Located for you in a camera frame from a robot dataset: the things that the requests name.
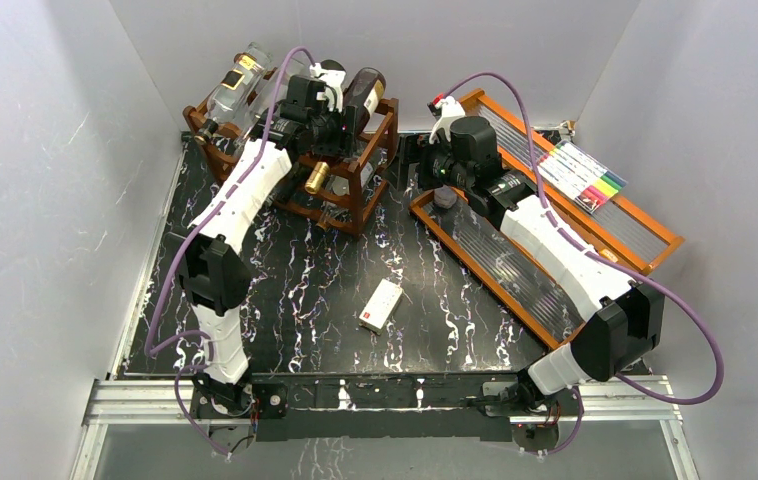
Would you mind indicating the white rectangular box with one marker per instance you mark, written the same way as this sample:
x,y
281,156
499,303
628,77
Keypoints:
x,y
380,306

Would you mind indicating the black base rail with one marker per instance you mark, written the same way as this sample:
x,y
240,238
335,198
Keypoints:
x,y
490,406

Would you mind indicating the dark red wine bottle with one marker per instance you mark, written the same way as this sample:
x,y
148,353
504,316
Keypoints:
x,y
363,94

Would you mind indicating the aluminium frame rail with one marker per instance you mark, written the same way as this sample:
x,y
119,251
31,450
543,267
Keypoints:
x,y
153,402

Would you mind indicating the small grey capped jar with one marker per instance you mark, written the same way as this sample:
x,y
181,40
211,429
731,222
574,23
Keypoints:
x,y
445,197

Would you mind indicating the green wine bottle brown label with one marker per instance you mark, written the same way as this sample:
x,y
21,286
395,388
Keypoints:
x,y
331,72

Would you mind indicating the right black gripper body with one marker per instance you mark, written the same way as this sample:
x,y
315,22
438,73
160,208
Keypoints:
x,y
436,166

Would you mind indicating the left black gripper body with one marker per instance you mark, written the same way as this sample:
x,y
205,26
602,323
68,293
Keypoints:
x,y
332,132

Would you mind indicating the brown wooden wine rack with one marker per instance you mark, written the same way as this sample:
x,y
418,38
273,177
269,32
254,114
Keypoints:
x,y
348,197

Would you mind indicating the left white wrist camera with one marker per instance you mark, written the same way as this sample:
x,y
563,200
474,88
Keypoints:
x,y
330,95

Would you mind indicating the orange tiered display shelf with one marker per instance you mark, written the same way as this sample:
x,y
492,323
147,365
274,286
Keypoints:
x,y
505,268

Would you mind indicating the clear bottle gold label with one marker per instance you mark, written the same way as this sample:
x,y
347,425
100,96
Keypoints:
x,y
229,101

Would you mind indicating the clear empty glass bottle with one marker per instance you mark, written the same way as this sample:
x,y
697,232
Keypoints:
x,y
261,97

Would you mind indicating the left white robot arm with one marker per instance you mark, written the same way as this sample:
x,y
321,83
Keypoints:
x,y
209,269

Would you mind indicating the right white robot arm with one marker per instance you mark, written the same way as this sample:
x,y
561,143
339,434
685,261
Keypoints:
x,y
622,316

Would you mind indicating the pack of coloured markers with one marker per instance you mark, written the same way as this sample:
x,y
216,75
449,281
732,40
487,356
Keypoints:
x,y
579,176

